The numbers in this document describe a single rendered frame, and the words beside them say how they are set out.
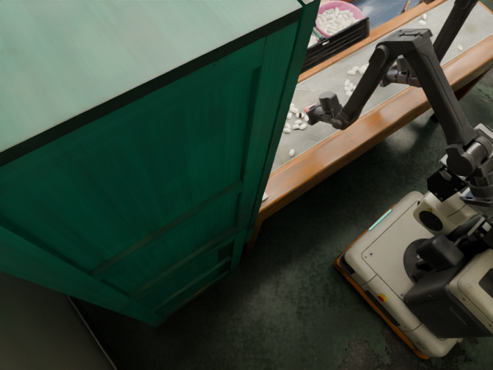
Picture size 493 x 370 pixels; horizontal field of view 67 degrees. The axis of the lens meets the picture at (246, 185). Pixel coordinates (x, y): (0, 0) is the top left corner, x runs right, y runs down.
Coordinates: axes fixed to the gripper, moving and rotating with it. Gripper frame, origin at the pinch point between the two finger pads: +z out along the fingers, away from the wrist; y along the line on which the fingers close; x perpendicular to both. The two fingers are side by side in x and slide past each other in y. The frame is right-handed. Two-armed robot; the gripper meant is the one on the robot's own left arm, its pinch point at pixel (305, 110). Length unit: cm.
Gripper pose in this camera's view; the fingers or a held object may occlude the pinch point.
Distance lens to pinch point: 165.0
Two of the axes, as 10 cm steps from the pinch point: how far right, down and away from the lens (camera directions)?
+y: -8.2, 5.0, -2.8
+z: -4.8, -3.2, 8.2
